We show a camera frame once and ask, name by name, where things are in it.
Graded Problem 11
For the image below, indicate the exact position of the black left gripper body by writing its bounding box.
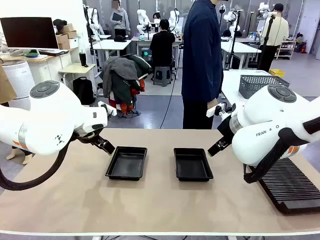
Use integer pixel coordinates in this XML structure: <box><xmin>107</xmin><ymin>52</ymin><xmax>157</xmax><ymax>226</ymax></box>
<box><xmin>92</xmin><ymin>136</ymin><xmax>109</xmax><ymax>150</ymax></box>

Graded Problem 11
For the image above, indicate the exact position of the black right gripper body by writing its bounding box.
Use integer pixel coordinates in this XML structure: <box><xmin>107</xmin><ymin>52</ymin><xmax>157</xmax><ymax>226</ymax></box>
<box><xmin>216</xmin><ymin>116</ymin><xmax>235</xmax><ymax>145</ymax></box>

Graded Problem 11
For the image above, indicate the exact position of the navy sleeved left forearm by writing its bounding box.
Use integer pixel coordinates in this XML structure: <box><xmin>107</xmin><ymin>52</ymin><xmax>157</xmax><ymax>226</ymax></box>
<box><xmin>207</xmin><ymin>69</ymin><xmax>224</xmax><ymax>101</ymax></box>

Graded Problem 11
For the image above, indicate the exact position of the black plastic ESD tray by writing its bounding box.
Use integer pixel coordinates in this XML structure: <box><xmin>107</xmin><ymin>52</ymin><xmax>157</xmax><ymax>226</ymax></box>
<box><xmin>173</xmin><ymin>147</ymin><xmax>214</xmax><ymax>182</ymax></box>
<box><xmin>104</xmin><ymin>146</ymin><xmax>148</xmax><ymax>181</ymax></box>

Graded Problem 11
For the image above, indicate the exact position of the red garment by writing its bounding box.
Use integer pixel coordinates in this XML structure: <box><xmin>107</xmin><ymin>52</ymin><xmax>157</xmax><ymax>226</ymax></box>
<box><xmin>108</xmin><ymin>78</ymin><xmax>146</xmax><ymax>118</ymax></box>

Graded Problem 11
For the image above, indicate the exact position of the white rounded table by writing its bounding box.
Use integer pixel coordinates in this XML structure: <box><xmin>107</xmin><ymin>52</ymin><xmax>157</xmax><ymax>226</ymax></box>
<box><xmin>221</xmin><ymin>69</ymin><xmax>273</xmax><ymax>107</ymax></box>

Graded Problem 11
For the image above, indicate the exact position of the grey plastic mesh basket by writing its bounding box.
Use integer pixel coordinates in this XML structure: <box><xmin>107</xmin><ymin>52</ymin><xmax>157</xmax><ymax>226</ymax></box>
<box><xmin>238</xmin><ymin>74</ymin><xmax>291</xmax><ymax>100</ymax></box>

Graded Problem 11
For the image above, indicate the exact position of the black backpack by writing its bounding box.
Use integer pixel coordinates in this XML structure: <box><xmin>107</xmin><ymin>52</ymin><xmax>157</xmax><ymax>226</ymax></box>
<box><xmin>72</xmin><ymin>76</ymin><xmax>96</xmax><ymax>106</ymax></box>

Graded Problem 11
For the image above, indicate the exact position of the person in navy coat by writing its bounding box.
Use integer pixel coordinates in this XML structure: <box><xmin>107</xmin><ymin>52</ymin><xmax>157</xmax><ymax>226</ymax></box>
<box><xmin>181</xmin><ymin>0</ymin><xmax>225</xmax><ymax>130</ymax></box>

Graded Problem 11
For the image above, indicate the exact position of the grey jacket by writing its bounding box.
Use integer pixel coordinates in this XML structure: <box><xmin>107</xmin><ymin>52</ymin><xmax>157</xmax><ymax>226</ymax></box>
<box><xmin>101</xmin><ymin>56</ymin><xmax>139</xmax><ymax>100</ymax></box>

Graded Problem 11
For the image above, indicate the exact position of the yellow crate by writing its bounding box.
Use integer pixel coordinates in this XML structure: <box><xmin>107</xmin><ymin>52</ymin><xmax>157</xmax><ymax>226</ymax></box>
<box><xmin>269</xmin><ymin>68</ymin><xmax>286</xmax><ymax>78</ymax></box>

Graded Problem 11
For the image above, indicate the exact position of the small wooden side table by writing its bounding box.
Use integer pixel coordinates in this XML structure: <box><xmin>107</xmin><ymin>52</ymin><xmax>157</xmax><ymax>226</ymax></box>
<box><xmin>58</xmin><ymin>63</ymin><xmax>97</xmax><ymax>101</ymax></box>

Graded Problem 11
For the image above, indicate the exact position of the person in dark trousers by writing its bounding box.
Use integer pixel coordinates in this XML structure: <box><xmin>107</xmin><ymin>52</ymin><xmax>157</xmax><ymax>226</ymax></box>
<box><xmin>6</xmin><ymin>144</ymin><xmax>35</xmax><ymax>165</ymax></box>

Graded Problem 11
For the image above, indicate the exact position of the white lab desk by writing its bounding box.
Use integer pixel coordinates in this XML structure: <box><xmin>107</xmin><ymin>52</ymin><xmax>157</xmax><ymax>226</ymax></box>
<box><xmin>221</xmin><ymin>40</ymin><xmax>262</xmax><ymax>70</ymax></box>
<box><xmin>131</xmin><ymin>36</ymin><xmax>183</xmax><ymax>78</ymax></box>
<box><xmin>92</xmin><ymin>38</ymin><xmax>133</xmax><ymax>67</ymax></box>

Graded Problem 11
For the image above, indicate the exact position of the grey plastic stool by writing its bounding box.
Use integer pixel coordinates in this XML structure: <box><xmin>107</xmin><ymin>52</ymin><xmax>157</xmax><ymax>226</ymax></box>
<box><xmin>152</xmin><ymin>66</ymin><xmax>173</xmax><ymax>87</ymax></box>

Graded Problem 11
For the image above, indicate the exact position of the black slotted board rack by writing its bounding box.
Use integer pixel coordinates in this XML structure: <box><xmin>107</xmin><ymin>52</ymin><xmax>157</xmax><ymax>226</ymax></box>
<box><xmin>258</xmin><ymin>157</ymin><xmax>320</xmax><ymax>215</ymax></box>

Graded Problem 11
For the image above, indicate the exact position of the black tripod stand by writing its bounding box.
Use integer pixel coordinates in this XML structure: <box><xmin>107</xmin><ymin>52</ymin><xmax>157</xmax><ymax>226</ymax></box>
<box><xmin>258</xmin><ymin>13</ymin><xmax>276</xmax><ymax>72</ymax></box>
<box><xmin>226</xmin><ymin>9</ymin><xmax>243</xmax><ymax>71</ymax></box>

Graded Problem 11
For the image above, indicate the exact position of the dark green jacket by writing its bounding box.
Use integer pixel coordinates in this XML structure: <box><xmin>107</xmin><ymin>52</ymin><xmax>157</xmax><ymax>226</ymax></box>
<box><xmin>113</xmin><ymin>53</ymin><xmax>153</xmax><ymax>107</ymax></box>

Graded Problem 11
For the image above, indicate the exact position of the white cabinet with wooden top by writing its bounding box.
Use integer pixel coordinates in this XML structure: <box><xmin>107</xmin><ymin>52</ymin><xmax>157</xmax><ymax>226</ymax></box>
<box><xmin>24</xmin><ymin>47</ymin><xmax>85</xmax><ymax>87</ymax></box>

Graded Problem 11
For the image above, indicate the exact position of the wooden shelf rack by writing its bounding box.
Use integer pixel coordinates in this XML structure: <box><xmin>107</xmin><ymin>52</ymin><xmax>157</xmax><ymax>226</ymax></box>
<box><xmin>276</xmin><ymin>40</ymin><xmax>298</xmax><ymax>61</ymax></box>

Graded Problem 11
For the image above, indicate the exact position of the white air purifier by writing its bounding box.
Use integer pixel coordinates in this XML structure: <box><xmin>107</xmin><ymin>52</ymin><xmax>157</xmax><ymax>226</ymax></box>
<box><xmin>0</xmin><ymin>59</ymin><xmax>36</xmax><ymax>111</ymax></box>

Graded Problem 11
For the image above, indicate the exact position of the seated person in black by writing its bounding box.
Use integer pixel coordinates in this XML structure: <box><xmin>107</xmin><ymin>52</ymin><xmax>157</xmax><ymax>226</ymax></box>
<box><xmin>149</xmin><ymin>19</ymin><xmax>176</xmax><ymax>75</ymax></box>

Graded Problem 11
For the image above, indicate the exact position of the person in cream shirt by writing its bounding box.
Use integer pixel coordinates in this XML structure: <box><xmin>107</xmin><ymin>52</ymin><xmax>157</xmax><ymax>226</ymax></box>
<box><xmin>256</xmin><ymin>3</ymin><xmax>290</xmax><ymax>73</ymax></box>

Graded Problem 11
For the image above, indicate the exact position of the brown paper bag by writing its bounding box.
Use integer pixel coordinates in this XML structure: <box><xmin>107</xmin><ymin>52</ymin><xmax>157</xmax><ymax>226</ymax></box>
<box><xmin>0</xmin><ymin>63</ymin><xmax>18</xmax><ymax>105</ymax></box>

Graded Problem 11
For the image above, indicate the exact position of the stacked cardboard box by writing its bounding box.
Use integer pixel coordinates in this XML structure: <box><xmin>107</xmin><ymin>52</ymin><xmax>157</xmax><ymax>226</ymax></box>
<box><xmin>55</xmin><ymin>33</ymin><xmax>70</xmax><ymax>50</ymax></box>

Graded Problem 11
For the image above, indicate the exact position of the person in grey hoodie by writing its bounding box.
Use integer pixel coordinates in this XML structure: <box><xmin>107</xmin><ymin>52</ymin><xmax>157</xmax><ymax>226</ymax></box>
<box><xmin>109</xmin><ymin>0</ymin><xmax>131</xmax><ymax>38</ymax></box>

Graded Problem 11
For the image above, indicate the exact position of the black computer monitor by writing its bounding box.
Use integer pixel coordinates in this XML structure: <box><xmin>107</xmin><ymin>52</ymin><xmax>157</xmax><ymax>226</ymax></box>
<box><xmin>0</xmin><ymin>16</ymin><xmax>60</xmax><ymax>50</ymax></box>

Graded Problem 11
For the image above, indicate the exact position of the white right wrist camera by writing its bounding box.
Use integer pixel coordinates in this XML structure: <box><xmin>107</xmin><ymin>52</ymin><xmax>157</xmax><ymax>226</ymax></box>
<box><xmin>206</xmin><ymin>102</ymin><xmax>225</xmax><ymax>118</ymax></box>

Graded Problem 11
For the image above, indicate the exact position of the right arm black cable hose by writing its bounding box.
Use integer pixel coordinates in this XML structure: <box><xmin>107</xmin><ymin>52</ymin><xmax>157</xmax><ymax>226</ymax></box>
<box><xmin>243</xmin><ymin>116</ymin><xmax>320</xmax><ymax>185</ymax></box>

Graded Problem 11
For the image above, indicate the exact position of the black hanging cable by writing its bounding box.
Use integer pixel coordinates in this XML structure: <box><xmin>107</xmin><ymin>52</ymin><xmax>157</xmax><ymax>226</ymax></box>
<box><xmin>159</xmin><ymin>32</ymin><xmax>187</xmax><ymax>130</ymax></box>

